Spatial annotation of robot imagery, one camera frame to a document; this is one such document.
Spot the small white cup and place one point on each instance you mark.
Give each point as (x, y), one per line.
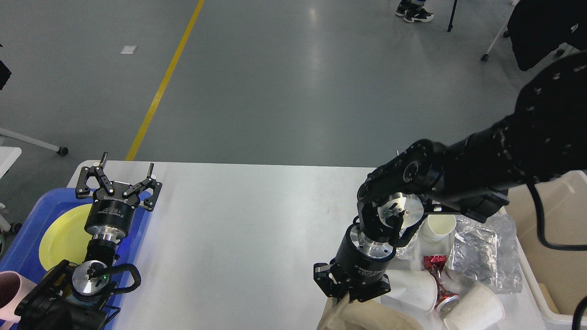
(437, 227)

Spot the teal mug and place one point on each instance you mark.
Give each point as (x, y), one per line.
(91, 283)

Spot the blue plastic tray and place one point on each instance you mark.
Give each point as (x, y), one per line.
(23, 255)

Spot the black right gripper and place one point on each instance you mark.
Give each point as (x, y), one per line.
(359, 261)

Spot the beige plastic bin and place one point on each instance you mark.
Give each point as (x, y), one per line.
(557, 279)

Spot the red soda can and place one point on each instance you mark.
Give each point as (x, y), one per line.
(446, 300)

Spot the yellow plastic plate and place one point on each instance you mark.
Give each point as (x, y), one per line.
(66, 238)

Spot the brown paper bag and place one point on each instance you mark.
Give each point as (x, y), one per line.
(345, 315)

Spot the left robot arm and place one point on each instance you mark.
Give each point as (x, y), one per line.
(40, 310)

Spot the pink mug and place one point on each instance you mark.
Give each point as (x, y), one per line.
(13, 289)

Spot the clear plastic wrap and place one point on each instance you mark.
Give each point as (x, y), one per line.
(486, 253)

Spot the person in black sneakers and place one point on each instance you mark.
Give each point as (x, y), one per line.
(414, 11)

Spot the white paper cup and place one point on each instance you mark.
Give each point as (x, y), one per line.
(415, 288)
(479, 309)

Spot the red snack wrapper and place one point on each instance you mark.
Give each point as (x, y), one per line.
(435, 264)

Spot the black jacket on chair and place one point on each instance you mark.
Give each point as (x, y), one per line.
(538, 27)

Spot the black tripod leg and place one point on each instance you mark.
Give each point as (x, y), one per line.
(452, 15)

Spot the silver foil bag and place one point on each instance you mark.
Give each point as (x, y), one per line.
(407, 247)

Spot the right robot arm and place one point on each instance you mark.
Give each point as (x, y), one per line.
(542, 140)

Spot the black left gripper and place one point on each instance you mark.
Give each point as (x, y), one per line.
(112, 213)

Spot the white side table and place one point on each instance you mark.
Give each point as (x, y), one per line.
(8, 155)

